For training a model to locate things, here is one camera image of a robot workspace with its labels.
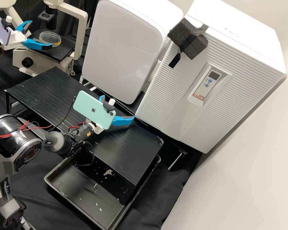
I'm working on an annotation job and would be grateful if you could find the incubator door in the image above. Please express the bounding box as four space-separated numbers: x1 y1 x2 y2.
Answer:
135 9 288 154

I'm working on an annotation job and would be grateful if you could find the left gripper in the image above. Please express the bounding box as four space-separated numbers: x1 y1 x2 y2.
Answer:
4 21 52 51

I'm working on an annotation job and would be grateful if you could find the black platform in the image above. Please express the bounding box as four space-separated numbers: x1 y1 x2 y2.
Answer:
4 66 164 202
80 76 189 171

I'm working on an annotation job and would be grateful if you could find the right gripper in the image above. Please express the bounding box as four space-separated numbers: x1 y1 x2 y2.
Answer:
86 95 136 134

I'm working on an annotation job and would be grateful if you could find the black tray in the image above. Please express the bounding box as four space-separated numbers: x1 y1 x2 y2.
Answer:
44 153 162 230

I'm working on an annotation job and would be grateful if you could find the petri dish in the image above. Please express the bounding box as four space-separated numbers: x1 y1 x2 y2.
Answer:
39 30 62 48

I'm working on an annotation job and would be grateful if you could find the right wrist camera phone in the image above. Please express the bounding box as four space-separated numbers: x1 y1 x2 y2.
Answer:
73 90 117 131

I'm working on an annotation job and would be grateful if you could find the white box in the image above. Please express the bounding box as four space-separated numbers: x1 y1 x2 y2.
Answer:
81 0 184 105

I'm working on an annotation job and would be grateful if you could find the white incubator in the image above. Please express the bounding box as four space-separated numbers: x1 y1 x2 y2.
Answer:
144 0 288 80

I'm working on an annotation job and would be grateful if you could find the cream microscope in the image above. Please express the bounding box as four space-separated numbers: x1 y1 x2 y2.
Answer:
1 0 89 77

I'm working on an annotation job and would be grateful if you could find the black cable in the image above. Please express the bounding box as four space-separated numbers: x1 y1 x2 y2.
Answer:
53 96 75 131

